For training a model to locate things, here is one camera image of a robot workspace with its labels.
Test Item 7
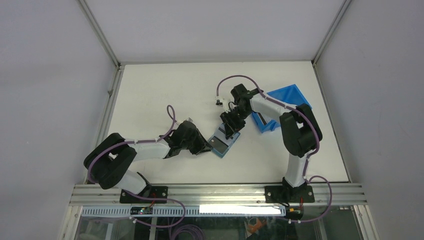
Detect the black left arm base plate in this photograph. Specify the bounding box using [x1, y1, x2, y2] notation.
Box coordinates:
[119, 185, 169, 204]

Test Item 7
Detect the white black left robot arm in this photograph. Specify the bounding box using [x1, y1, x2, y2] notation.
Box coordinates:
[83, 120, 213, 203]

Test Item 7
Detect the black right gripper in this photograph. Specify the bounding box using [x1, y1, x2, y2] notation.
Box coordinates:
[219, 106, 252, 140]

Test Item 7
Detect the aluminium frame post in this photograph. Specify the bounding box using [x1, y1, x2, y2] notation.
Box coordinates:
[76, 0, 121, 68]
[311, 0, 353, 68]

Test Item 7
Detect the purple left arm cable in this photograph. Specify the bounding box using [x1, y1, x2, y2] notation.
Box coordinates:
[86, 104, 187, 229]

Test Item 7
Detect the blue plastic bin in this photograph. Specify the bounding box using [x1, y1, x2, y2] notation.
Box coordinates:
[249, 84, 310, 133]

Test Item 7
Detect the silver credit card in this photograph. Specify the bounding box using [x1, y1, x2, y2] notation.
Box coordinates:
[210, 136, 228, 155]

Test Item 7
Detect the small green circuit board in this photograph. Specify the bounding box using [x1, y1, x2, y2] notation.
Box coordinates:
[130, 206, 153, 215]

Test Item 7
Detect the aluminium front frame rail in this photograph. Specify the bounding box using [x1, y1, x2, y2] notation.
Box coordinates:
[69, 182, 368, 207]

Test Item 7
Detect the aluminium left frame post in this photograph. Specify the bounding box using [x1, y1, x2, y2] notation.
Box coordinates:
[76, 0, 121, 68]

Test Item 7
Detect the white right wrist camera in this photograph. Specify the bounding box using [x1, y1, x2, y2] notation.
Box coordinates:
[215, 96, 232, 113]

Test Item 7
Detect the orange object under table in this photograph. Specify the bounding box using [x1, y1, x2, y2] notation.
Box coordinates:
[245, 217, 267, 234]

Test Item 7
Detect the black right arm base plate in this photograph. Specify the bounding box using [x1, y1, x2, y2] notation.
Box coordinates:
[264, 185, 315, 204]

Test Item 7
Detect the coiled purple cable below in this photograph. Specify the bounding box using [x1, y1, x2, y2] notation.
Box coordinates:
[168, 224, 206, 240]

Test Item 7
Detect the aluminium right frame post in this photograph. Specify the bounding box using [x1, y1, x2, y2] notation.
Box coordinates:
[311, 0, 353, 68]

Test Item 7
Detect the white slotted cable duct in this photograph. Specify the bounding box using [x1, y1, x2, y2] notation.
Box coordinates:
[81, 204, 286, 218]

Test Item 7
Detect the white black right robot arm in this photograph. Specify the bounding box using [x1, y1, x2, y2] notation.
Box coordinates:
[220, 84, 323, 203]

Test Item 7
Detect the teal leather card holder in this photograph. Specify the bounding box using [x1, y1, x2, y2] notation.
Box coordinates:
[207, 123, 241, 158]

